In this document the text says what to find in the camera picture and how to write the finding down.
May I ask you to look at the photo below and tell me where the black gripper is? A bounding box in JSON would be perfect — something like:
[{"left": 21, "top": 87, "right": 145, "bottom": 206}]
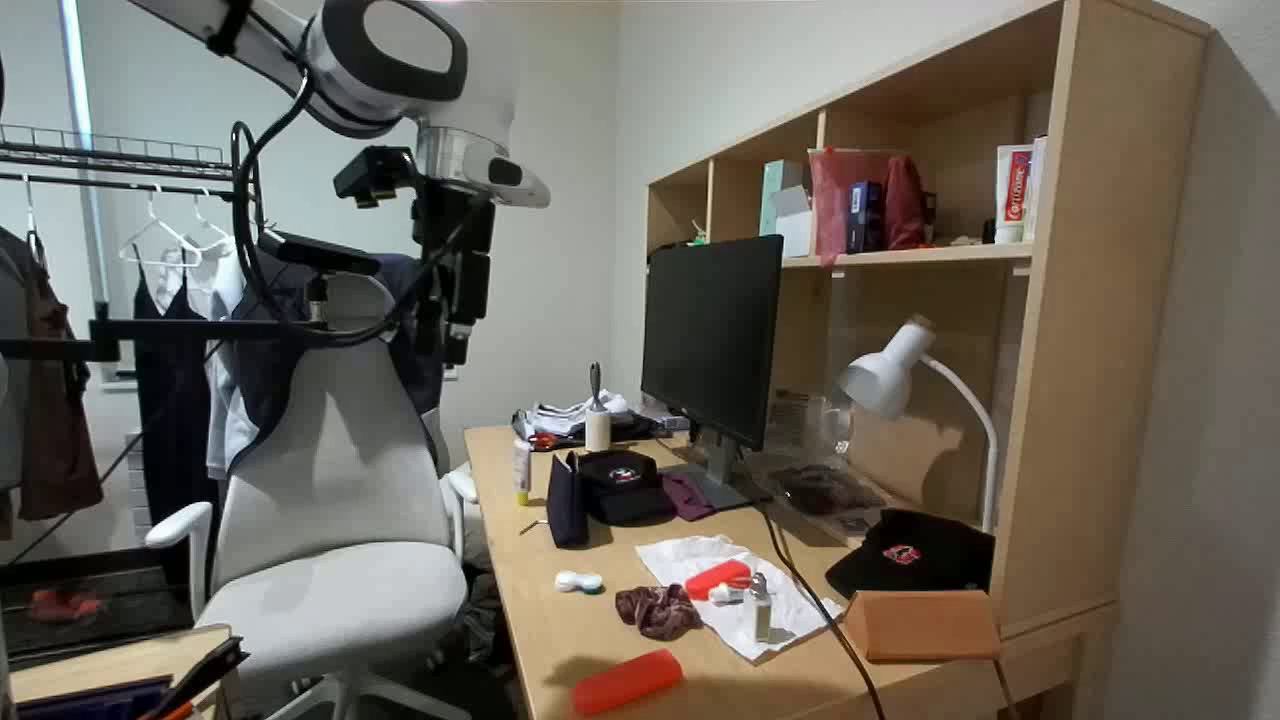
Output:
[{"left": 408, "top": 177, "right": 499, "bottom": 377}]

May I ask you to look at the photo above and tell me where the small red object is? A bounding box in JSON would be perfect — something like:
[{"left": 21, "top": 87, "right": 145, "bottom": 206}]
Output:
[{"left": 680, "top": 558, "right": 761, "bottom": 603}]

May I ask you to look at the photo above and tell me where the white cylindrical bottle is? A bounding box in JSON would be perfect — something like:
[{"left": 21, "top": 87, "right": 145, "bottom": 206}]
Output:
[{"left": 579, "top": 404, "right": 615, "bottom": 455}]

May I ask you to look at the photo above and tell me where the dark jacket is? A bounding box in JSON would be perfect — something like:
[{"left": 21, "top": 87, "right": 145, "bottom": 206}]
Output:
[{"left": 219, "top": 237, "right": 453, "bottom": 443}]

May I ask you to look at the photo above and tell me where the black round bag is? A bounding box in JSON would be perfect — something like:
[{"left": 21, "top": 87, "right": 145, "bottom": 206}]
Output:
[{"left": 574, "top": 450, "right": 680, "bottom": 528}]

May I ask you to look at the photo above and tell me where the white hanging shirt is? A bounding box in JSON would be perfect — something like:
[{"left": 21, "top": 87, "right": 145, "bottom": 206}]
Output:
[{"left": 121, "top": 211, "right": 261, "bottom": 484}]

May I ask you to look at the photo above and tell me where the black computer monitor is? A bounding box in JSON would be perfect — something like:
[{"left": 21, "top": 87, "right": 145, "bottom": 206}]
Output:
[{"left": 636, "top": 233, "right": 790, "bottom": 503}]

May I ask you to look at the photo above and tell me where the white office chair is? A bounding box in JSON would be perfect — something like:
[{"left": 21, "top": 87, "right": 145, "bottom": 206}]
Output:
[{"left": 141, "top": 274, "right": 483, "bottom": 720}]

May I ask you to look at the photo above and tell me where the purple pouch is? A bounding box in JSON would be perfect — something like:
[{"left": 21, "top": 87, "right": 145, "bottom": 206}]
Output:
[{"left": 660, "top": 464, "right": 719, "bottom": 523}]

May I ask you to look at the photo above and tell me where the black metal bar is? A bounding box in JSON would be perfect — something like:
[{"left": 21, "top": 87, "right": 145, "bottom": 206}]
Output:
[{"left": 0, "top": 299, "right": 344, "bottom": 366}]

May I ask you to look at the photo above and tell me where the navy hanging garment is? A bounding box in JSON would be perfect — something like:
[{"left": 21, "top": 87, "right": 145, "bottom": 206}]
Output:
[{"left": 134, "top": 274, "right": 219, "bottom": 528}]

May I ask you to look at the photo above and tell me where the white paper sheet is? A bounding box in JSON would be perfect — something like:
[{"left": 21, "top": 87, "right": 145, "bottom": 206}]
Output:
[{"left": 633, "top": 532, "right": 852, "bottom": 670}]

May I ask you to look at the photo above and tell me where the dark red scrunchie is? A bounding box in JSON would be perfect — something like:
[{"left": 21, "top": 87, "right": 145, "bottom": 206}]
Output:
[{"left": 612, "top": 580, "right": 703, "bottom": 645}]

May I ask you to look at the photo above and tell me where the teal box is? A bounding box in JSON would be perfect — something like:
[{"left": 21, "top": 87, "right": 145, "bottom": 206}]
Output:
[{"left": 757, "top": 158, "right": 811, "bottom": 240}]

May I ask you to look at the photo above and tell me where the white small box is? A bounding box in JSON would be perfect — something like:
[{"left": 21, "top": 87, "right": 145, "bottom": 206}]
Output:
[{"left": 772, "top": 185, "right": 819, "bottom": 263}]

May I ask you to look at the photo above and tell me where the red oblong case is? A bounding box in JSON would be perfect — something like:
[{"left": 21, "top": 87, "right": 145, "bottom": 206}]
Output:
[{"left": 570, "top": 647, "right": 688, "bottom": 720}]

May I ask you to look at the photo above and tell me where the metal clothes rack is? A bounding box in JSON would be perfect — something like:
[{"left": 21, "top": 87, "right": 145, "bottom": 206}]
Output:
[{"left": 0, "top": 119, "right": 249, "bottom": 191}]

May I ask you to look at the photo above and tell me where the brown hanging garment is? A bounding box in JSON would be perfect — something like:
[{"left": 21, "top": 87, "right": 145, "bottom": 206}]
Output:
[{"left": 0, "top": 223, "right": 110, "bottom": 523}]

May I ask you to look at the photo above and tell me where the red bag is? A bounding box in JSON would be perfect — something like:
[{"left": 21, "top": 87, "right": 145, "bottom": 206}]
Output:
[{"left": 804, "top": 143, "right": 935, "bottom": 262}]

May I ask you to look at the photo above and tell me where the small white bottle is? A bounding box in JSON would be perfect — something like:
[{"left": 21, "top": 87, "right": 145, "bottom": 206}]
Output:
[{"left": 744, "top": 572, "right": 775, "bottom": 647}]

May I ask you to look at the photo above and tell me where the dark tray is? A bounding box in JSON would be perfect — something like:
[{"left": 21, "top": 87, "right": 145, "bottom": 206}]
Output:
[{"left": 0, "top": 540, "right": 200, "bottom": 673}]

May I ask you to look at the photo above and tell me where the white desk lamp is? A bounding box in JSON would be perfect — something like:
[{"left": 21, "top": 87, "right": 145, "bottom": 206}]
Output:
[{"left": 836, "top": 315, "right": 1006, "bottom": 536}]

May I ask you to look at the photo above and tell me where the dark blue box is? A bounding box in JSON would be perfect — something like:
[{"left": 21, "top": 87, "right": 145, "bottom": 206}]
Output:
[{"left": 845, "top": 177, "right": 894, "bottom": 255}]

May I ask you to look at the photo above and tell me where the wooden side board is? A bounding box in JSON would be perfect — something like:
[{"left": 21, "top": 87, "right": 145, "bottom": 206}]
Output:
[{"left": 3, "top": 622, "right": 251, "bottom": 720}]

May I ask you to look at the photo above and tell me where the black cap with red logo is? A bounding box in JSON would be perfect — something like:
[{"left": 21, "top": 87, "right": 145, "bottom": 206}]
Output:
[{"left": 819, "top": 503, "right": 1001, "bottom": 599}]

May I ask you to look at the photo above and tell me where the brown cardboard box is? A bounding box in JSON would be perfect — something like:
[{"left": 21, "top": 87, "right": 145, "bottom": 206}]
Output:
[{"left": 842, "top": 588, "right": 1009, "bottom": 670}]

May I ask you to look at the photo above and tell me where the white and red box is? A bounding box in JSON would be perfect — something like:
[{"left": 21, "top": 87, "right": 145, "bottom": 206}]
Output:
[{"left": 992, "top": 137, "right": 1053, "bottom": 247}]

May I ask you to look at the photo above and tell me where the wooden shelf unit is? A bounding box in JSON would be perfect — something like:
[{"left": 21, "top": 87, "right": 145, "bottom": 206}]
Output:
[{"left": 641, "top": 0, "right": 1218, "bottom": 720}]

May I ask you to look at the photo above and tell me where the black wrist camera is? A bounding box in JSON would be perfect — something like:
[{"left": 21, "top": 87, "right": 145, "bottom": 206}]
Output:
[{"left": 327, "top": 143, "right": 419, "bottom": 211}]

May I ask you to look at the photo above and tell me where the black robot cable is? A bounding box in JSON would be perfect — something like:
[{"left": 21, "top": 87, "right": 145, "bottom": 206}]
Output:
[{"left": 227, "top": 71, "right": 473, "bottom": 352}]

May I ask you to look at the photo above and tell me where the black desk cable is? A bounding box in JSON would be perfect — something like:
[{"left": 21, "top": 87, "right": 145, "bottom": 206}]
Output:
[{"left": 757, "top": 498, "right": 894, "bottom": 720}]

